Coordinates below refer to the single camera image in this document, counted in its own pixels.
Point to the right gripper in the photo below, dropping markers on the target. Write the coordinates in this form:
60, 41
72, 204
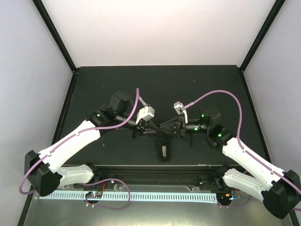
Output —
181, 129

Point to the frame post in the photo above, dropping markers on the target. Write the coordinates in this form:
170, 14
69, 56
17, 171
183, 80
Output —
278, 4
54, 33

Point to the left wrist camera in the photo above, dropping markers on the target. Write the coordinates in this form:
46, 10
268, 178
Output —
146, 114

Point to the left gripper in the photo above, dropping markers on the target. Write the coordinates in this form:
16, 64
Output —
142, 127

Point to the right controller board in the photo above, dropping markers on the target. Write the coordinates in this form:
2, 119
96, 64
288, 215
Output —
228, 196

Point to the left controller board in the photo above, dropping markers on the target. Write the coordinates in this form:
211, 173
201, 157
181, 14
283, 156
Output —
94, 194

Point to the left frame post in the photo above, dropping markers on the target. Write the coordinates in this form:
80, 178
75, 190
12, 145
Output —
54, 33

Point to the white slotted cable duct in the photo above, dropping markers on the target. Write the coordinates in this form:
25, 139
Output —
134, 196

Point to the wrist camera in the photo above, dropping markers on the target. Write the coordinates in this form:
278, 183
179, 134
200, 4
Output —
181, 110
146, 114

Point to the right frame post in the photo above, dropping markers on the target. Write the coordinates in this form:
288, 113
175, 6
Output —
278, 4

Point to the black sneaker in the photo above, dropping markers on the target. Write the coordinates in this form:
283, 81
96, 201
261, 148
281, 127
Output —
163, 149

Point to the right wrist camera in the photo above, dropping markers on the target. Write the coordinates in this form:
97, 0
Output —
181, 110

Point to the black aluminium rail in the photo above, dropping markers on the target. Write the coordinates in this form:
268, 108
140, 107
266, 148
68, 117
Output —
204, 177

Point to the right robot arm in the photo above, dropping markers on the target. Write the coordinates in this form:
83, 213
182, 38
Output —
278, 190

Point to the controller board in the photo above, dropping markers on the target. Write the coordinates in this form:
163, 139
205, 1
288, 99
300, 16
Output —
94, 194
228, 196

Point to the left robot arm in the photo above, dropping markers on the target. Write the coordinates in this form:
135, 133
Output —
45, 171

